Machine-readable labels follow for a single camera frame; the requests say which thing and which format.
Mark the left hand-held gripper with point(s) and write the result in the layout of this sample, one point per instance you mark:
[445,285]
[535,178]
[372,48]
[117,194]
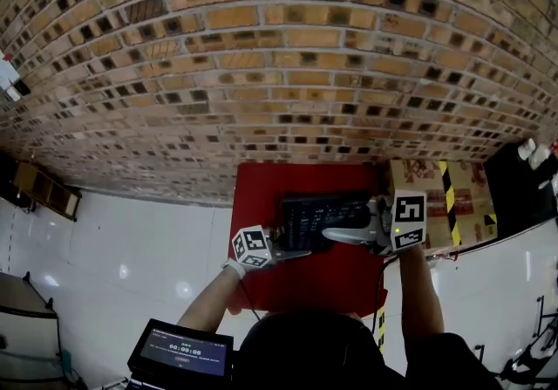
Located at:
[250,246]

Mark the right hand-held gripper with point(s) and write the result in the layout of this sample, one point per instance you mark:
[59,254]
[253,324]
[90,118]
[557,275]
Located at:
[407,214]

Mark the black keyboard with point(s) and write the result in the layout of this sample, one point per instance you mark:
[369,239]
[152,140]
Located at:
[305,218]

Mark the person's right forearm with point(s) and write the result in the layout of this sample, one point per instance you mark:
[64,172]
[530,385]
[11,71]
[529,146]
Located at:
[420,292]

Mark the person's left forearm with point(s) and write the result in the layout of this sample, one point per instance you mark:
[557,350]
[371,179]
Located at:
[205,305]

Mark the table with red tablecloth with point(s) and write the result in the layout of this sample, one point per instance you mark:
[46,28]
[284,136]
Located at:
[305,283]

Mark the white wristband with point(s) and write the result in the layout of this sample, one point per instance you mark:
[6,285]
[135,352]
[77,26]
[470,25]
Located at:
[235,268]

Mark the clear plastic bottle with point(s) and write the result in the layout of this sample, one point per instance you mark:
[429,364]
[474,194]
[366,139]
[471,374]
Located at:
[440,255]

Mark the person's black shirt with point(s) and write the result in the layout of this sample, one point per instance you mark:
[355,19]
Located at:
[314,353]

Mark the cardboard box with striped tape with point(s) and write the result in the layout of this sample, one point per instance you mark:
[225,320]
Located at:
[466,205]

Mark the black timer monitor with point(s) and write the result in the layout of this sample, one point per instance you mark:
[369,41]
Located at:
[183,351]

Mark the black side table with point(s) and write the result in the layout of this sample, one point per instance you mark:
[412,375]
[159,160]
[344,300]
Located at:
[514,196]

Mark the white bottle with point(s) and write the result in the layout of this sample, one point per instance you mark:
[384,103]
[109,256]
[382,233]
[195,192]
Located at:
[539,157]
[526,149]

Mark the black metal stand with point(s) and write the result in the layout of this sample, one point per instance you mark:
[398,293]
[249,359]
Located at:
[521,364]

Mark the wooden stool shelf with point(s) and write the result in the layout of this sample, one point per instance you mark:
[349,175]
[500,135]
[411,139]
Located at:
[26,179]

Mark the gray partition board on stand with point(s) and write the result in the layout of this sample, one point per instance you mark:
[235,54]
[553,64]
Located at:
[26,336]

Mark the black wall switch box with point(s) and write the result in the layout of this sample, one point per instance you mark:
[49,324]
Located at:
[22,88]

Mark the white paper on wall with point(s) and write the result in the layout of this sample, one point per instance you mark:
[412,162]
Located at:
[8,72]

